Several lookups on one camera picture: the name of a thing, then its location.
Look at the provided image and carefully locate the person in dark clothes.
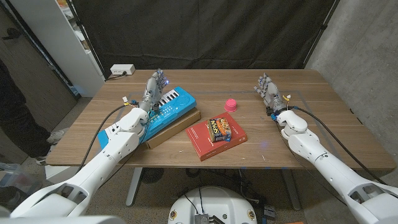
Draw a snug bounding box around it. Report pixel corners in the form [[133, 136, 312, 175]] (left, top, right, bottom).
[[0, 58, 67, 166]]

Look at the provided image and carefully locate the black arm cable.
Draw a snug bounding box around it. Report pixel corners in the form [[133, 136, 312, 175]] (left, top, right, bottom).
[[76, 104, 131, 174], [292, 105, 388, 186]]

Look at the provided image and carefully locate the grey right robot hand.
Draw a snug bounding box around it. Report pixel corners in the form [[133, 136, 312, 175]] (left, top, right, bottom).
[[254, 73, 287, 114]]

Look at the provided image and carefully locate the blue toy keyboard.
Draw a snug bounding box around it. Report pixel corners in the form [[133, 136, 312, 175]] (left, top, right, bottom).
[[98, 86, 197, 149]]

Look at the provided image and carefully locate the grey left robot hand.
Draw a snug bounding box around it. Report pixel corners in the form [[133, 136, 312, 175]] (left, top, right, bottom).
[[139, 68, 170, 112]]

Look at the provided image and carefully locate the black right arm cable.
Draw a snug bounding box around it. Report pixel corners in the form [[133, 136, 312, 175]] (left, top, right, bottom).
[[292, 105, 388, 186]]

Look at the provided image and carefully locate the white floor box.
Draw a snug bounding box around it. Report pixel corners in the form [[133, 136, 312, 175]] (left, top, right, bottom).
[[44, 164, 79, 184]]

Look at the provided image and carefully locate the round black floor fan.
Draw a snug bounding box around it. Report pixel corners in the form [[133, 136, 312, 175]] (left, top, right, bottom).
[[141, 167, 165, 184]]

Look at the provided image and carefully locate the clear plastic bin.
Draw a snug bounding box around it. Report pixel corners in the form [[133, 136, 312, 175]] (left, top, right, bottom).
[[0, 162, 42, 197]]

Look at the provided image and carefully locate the white cabinet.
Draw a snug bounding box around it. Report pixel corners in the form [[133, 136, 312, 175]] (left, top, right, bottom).
[[9, 0, 106, 98]]

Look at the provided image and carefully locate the pink cup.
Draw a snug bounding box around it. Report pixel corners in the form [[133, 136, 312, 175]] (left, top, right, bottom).
[[224, 98, 238, 113]]

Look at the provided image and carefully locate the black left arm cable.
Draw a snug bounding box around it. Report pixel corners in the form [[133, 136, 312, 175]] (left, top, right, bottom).
[[76, 104, 131, 174]]

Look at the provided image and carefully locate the black door handle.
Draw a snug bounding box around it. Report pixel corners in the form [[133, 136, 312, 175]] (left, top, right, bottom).
[[2, 27, 21, 40]]

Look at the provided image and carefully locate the white table leg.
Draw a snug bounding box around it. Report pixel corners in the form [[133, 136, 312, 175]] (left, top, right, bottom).
[[125, 167, 143, 207], [281, 169, 302, 212]]

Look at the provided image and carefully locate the black backdrop cloth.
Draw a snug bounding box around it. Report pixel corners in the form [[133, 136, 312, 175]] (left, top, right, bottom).
[[72, 0, 338, 78]]

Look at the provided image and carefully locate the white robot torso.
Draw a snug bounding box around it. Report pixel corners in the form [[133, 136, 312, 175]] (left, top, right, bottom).
[[167, 185, 258, 224]]

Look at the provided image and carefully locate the black backdrop stand pole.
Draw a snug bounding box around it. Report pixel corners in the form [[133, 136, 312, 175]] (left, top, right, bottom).
[[303, 0, 340, 67], [65, 0, 107, 79]]

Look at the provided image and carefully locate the white power outlet box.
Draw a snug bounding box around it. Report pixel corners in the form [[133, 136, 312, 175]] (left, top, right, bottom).
[[109, 63, 136, 76]]

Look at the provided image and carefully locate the spam can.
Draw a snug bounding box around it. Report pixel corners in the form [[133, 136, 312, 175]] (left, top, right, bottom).
[[206, 117, 233, 143]]

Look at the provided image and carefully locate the red book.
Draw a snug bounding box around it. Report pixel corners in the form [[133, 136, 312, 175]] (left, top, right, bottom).
[[185, 111, 248, 162]]

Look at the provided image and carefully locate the cardboard packing box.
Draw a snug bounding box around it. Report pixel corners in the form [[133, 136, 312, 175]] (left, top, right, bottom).
[[145, 107, 202, 149]]

